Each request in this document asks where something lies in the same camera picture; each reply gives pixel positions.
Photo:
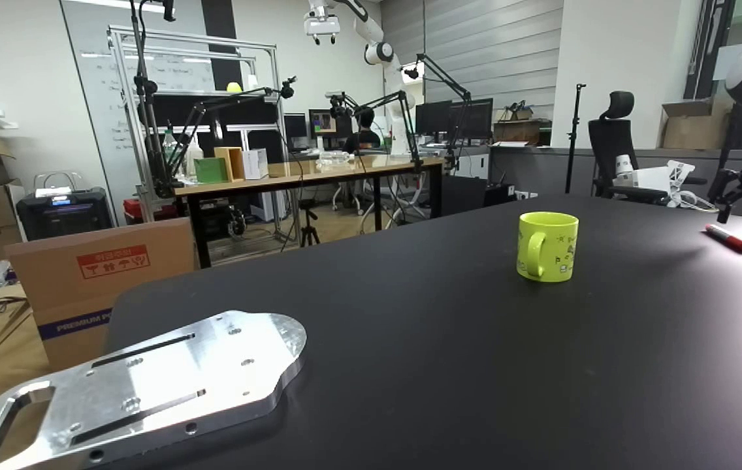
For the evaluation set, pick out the silver metal mounting plate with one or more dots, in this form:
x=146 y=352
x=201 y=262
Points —
x=204 y=378

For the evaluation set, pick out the white aluminium frame rack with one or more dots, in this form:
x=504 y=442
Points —
x=204 y=84

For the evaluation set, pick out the black computer monitor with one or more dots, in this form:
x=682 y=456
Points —
x=457 y=118

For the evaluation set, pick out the seated person in black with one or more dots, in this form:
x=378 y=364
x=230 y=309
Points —
x=365 y=138

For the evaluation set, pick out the white device on table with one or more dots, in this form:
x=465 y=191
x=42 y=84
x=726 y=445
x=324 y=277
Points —
x=660 y=183

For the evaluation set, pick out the black office chair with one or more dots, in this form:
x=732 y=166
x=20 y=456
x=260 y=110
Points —
x=610 y=140

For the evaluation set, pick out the red marker pen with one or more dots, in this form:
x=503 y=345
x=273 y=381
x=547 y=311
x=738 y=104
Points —
x=724 y=238

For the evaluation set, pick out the brown cardboard box red label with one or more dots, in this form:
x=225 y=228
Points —
x=73 y=280

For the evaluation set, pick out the yellow-green ceramic mug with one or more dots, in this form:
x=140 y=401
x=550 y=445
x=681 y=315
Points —
x=547 y=246

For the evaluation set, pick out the wooden desk black legs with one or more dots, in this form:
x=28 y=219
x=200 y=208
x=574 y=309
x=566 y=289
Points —
x=304 y=173

